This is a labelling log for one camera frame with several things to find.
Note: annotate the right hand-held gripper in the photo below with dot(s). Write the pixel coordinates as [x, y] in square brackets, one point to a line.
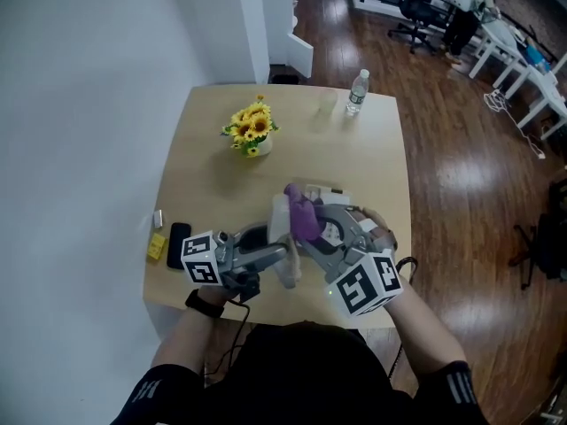
[363, 281]

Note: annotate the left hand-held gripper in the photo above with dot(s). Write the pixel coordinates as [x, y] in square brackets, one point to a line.
[201, 259]

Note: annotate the purple cloth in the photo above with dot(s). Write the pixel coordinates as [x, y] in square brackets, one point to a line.
[303, 217]

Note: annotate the person's right forearm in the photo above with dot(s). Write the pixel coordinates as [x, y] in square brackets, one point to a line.
[425, 334]

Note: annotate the person's left forearm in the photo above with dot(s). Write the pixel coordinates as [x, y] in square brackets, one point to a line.
[186, 339]

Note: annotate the person's right hand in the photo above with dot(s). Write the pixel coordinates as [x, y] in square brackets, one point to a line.
[378, 230]

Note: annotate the black smartphone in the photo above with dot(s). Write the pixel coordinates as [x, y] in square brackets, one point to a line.
[178, 246]

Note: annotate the black wristwatch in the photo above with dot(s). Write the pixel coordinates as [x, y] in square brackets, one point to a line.
[201, 303]

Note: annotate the small yellow box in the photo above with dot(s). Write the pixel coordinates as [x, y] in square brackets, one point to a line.
[156, 246]

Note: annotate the small white box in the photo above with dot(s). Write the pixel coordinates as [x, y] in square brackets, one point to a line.
[158, 218]

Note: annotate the small white vase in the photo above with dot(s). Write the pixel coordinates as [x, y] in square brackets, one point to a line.
[264, 146]

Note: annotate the yellow sunflower bouquet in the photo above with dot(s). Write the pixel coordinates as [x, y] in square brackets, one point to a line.
[250, 126]

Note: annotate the person's black shirt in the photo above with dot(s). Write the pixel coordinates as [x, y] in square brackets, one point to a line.
[301, 379]

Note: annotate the translucent plastic cup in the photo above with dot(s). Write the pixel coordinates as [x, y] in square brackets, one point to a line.
[329, 102]

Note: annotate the clear plastic water bottle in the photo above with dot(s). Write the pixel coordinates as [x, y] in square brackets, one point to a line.
[355, 98]

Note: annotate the white cabinet door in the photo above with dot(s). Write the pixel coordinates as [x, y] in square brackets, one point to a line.
[300, 53]

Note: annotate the black folding stand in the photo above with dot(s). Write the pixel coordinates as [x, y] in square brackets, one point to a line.
[551, 241]

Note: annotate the black office chair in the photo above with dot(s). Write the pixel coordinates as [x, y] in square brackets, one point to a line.
[418, 9]

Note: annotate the white table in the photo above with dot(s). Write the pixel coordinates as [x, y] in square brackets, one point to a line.
[547, 89]
[500, 38]

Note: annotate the blue box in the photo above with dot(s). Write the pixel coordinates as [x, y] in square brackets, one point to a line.
[537, 58]

